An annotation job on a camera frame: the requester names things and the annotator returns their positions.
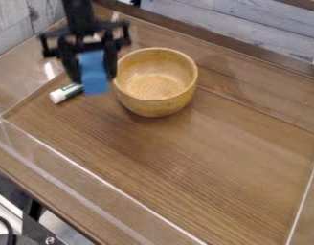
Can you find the blue rectangular block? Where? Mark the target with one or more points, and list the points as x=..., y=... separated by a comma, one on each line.
x=94, y=76

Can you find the clear acrylic front barrier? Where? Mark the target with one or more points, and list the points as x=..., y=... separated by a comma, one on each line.
x=106, y=214

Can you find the green and white marker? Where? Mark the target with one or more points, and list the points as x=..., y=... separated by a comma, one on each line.
x=66, y=92

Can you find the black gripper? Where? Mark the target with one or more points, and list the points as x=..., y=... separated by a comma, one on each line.
x=66, y=42

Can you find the black metal base plate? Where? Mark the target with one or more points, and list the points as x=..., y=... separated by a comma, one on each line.
x=38, y=232

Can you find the clear acrylic corner bracket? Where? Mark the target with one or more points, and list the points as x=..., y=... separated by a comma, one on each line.
x=115, y=18

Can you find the brown wooden bowl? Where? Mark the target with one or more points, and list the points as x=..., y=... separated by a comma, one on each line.
x=157, y=81

